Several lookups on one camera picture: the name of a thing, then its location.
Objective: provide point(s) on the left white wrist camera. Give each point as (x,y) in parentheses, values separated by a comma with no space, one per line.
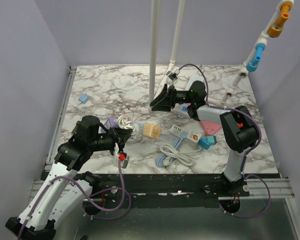
(120,159)

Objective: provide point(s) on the white round plug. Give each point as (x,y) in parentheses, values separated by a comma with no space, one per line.
(183,157)

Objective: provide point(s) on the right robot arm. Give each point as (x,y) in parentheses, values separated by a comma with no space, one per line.
(241,132)

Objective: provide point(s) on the purple USB power strip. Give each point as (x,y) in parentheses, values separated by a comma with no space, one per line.
(111,122)

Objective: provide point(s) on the wooden cube socket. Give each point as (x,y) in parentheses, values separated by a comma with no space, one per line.
(151,131)

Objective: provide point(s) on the white PVC pipe frame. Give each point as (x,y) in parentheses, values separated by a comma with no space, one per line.
(242,73)

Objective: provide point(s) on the teal plug adapter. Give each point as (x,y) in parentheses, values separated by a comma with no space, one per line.
(212,139)

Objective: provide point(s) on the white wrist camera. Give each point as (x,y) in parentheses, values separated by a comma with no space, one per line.
(173,75)
(120,159)

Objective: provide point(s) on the orange pipe fitting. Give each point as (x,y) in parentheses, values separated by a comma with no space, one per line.
(277,26)

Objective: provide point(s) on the light blue charger plug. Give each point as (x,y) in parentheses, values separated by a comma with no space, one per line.
(83,98)

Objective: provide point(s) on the blue pipe fitting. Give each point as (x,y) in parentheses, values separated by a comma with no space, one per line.
(254,62)

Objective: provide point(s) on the white multicolour power strip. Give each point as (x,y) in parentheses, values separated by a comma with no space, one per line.
(181,109)

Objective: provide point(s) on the pink triangular power strip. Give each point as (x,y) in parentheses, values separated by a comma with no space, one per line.
(210,128)

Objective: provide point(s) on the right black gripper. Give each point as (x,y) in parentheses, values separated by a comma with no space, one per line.
(163,102)

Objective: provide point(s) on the white cartoon cube adapter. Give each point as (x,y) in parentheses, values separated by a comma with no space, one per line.
(194,137)

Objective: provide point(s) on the black metal base rail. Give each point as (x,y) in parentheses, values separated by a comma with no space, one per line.
(158,191)

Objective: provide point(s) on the blue plug adapter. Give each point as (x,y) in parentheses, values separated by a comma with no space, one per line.
(204,143)

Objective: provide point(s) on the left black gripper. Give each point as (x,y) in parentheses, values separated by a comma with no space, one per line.
(119,136)

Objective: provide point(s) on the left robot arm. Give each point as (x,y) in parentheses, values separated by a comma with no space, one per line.
(61,191)

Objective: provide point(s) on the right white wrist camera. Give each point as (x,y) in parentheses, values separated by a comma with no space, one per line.
(173,75)

